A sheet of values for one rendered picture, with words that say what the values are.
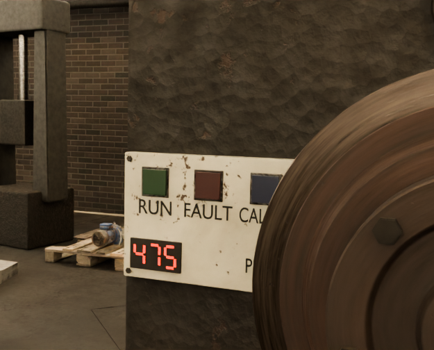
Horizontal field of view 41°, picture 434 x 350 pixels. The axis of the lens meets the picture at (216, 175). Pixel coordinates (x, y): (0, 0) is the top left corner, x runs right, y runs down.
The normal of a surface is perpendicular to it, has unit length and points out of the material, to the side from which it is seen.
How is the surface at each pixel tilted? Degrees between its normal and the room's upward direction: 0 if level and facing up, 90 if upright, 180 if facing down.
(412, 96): 90
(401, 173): 90
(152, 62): 90
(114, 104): 90
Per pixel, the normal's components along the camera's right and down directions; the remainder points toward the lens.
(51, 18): 0.86, 0.07
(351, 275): -0.36, 0.08
